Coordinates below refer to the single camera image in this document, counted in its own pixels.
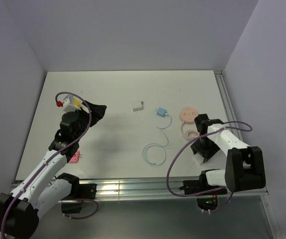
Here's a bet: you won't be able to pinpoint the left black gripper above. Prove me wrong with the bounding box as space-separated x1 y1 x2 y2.
74 101 106 141

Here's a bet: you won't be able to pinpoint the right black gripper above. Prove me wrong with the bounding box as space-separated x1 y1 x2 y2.
191 136 221 163

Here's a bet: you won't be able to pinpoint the pink power cord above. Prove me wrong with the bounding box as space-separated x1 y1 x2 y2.
181 122 199 140

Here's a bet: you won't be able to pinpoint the light blue cable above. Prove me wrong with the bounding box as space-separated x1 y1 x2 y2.
142 114 173 167

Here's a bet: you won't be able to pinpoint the pink round power strip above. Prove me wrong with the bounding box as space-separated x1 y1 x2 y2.
179 107 198 124

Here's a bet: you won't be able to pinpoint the blue charger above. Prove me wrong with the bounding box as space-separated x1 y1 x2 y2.
156 107 168 118

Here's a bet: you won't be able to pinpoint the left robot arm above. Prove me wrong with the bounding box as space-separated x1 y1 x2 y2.
0 101 107 239

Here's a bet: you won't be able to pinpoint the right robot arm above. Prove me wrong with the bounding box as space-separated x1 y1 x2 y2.
191 114 266 194

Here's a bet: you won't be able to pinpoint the pink flat plug adapter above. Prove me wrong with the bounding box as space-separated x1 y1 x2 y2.
68 150 82 163

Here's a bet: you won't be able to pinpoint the yellow cube socket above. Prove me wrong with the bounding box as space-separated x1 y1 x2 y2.
74 98 81 108

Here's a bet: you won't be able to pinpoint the white charger near centre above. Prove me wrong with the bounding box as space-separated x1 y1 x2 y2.
131 101 144 112

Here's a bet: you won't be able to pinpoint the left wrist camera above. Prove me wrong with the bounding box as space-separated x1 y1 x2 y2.
56 95 80 113

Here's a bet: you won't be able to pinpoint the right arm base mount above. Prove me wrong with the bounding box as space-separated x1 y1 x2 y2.
180 179 228 210

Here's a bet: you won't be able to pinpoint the aluminium front rail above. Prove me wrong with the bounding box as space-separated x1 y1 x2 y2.
80 177 268 202

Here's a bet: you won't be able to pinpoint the aluminium side rail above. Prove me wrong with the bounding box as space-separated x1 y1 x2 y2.
213 70 243 140

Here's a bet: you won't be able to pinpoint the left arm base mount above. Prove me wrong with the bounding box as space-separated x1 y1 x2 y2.
61 183 99 220

